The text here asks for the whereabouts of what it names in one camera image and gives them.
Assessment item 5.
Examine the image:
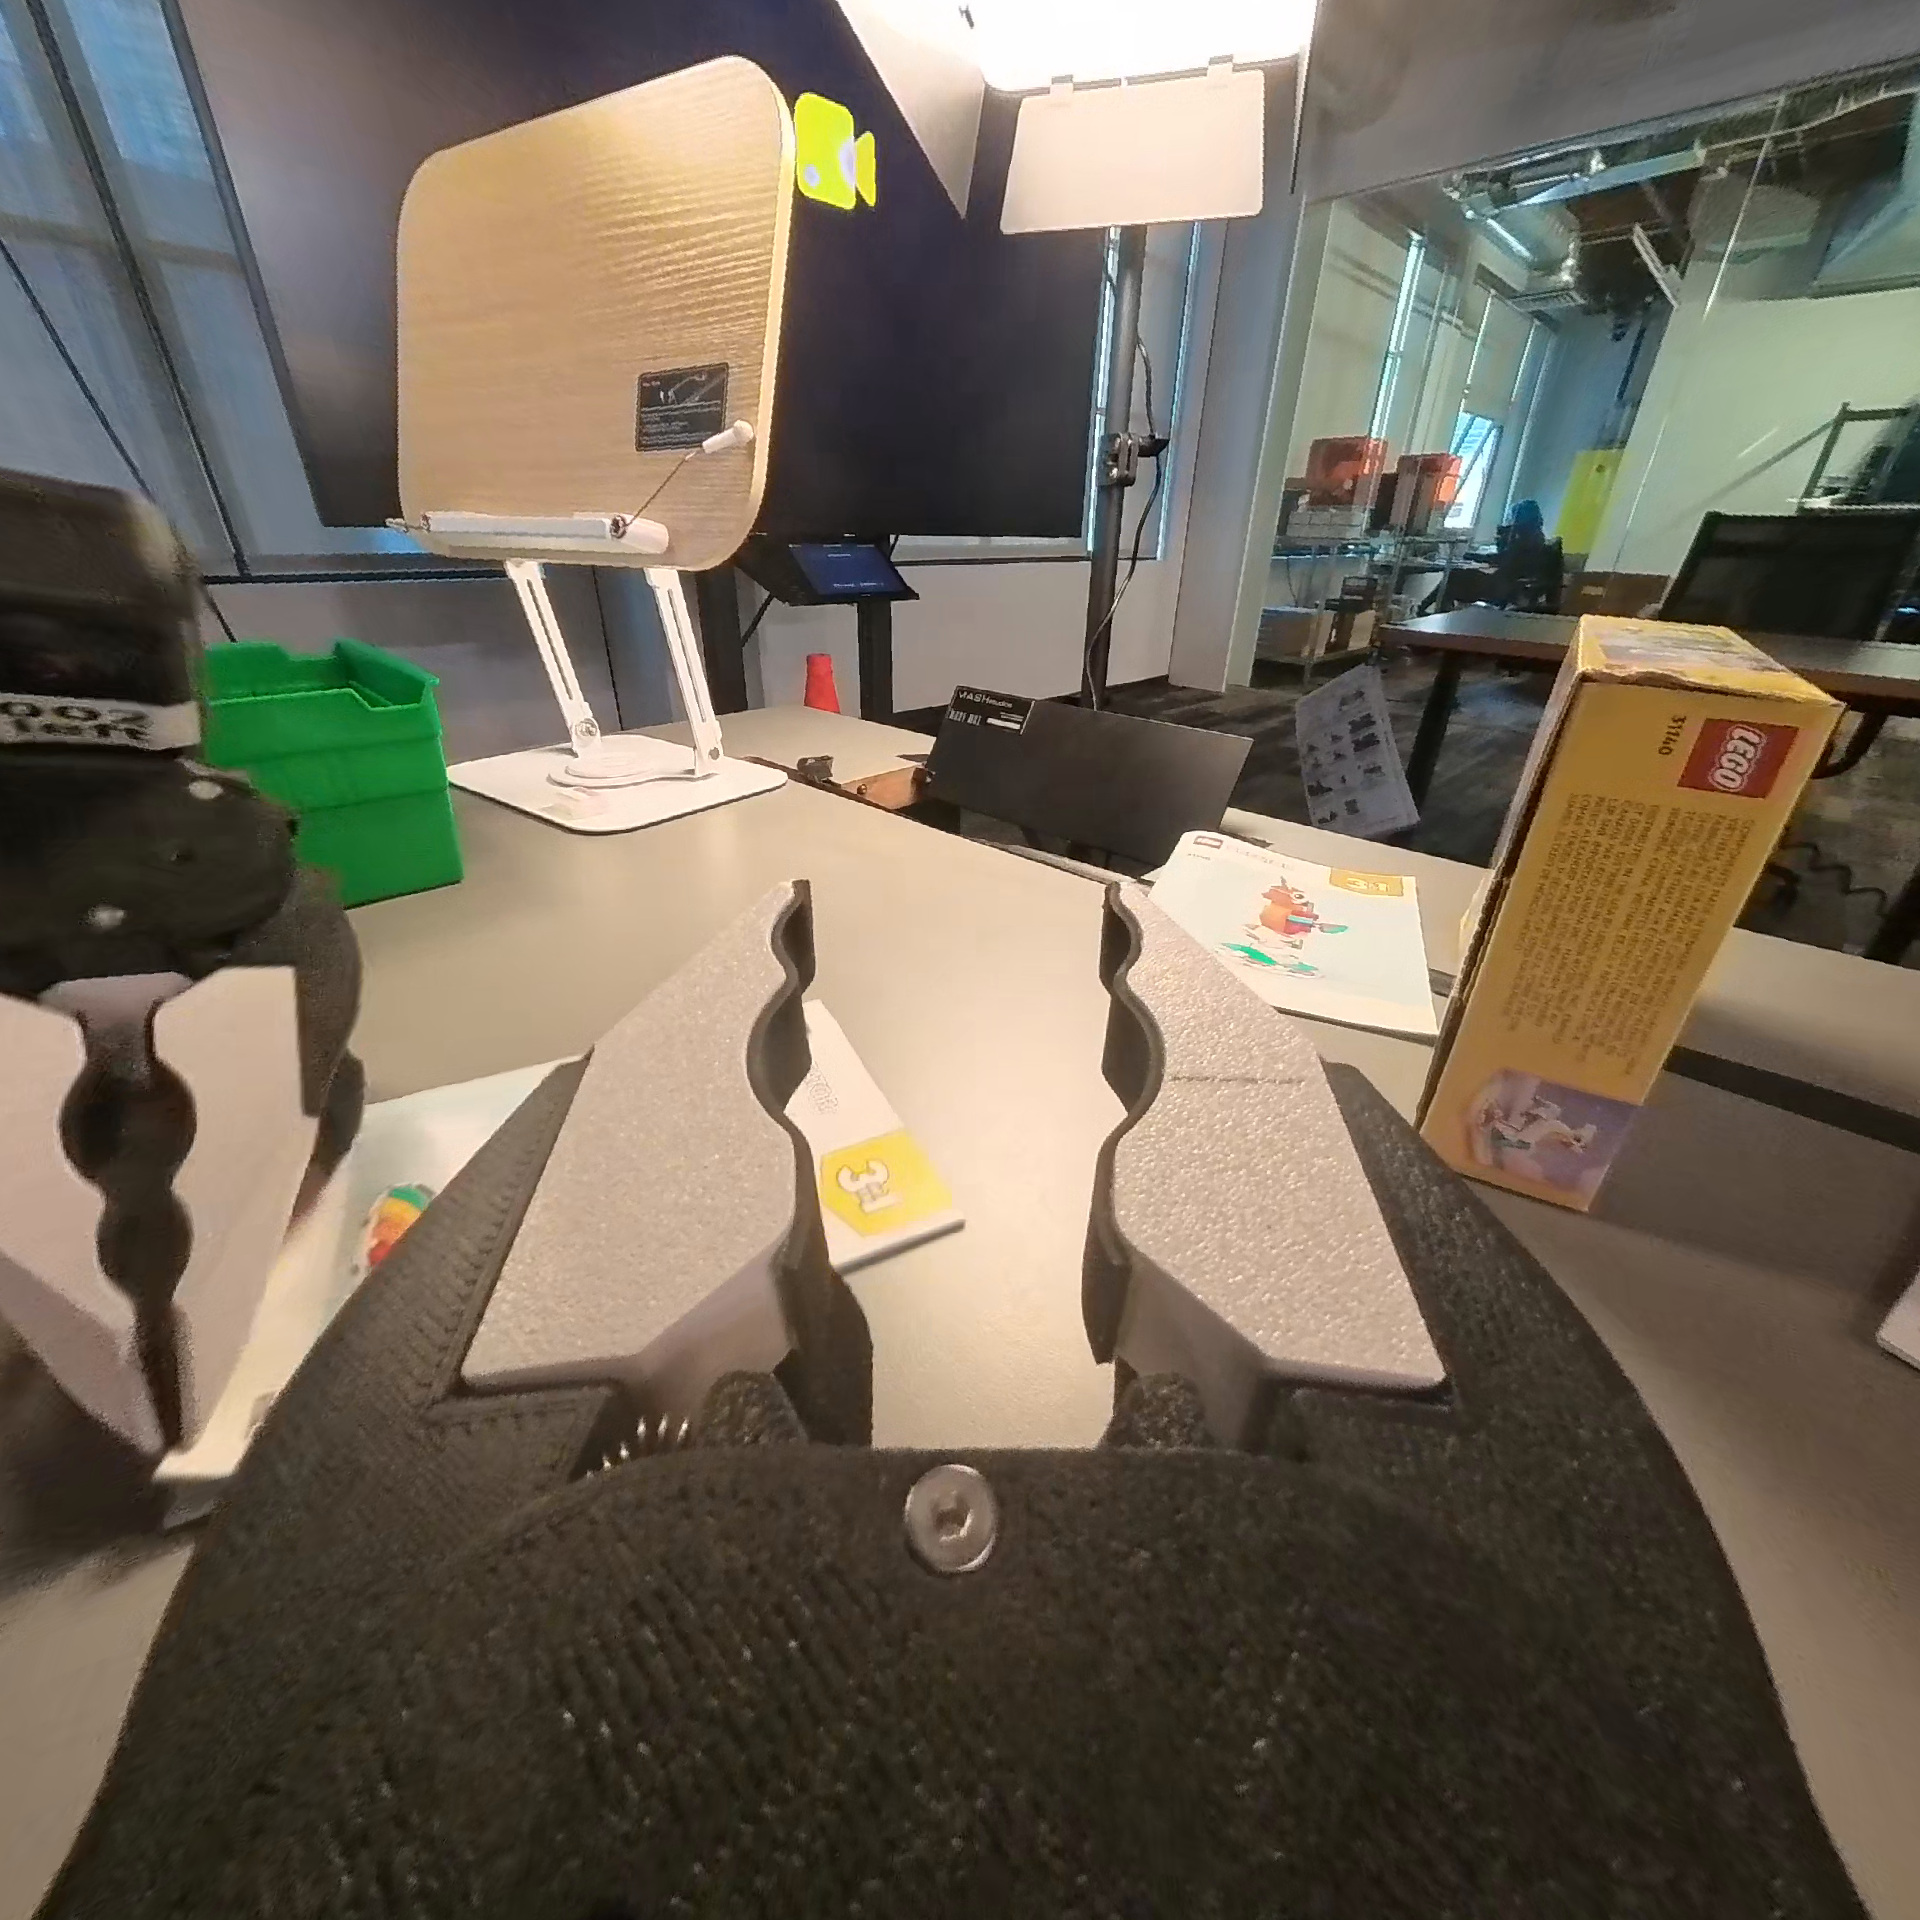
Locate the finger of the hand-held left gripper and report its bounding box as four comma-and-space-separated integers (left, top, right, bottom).
0, 987, 161, 1456
143, 963, 325, 1490

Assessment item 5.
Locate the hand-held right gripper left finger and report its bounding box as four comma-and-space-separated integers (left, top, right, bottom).
459, 879, 844, 1400

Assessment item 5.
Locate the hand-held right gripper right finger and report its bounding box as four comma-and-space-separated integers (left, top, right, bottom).
1082, 879, 1453, 1400

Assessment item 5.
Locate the unicorn instruction booklet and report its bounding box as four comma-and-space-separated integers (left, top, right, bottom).
320, 994, 969, 1293

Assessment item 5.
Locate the seahorse instruction booklet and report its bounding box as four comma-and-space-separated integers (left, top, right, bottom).
1145, 829, 1442, 1040

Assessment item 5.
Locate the yellow lego box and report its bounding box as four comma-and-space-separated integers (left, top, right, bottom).
1416, 615, 1849, 1215

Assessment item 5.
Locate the green plastic bin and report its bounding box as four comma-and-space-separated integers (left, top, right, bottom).
199, 638, 461, 907

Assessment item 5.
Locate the printed paper sheet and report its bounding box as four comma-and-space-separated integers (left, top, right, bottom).
1297, 664, 1417, 835

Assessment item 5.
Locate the long brown table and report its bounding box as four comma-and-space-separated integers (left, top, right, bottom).
1376, 608, 1920, 963

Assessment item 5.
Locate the black light stand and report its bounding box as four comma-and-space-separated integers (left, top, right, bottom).
1082, 225, 1174, 710

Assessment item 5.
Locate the wooden book stand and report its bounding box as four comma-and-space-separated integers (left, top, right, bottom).
386, 52, 802, 831

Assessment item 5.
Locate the black office chair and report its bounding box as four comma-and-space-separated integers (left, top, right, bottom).
1651, 513, 1920, 650

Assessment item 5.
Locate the large black display screen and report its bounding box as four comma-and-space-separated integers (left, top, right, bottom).
182, 0, 1124, 541

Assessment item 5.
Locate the studio light panel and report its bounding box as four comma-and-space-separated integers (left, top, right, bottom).
830, 0, 1326, 241

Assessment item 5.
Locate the small wall tablet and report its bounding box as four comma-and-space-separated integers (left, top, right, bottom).
740, 532, 919, 606

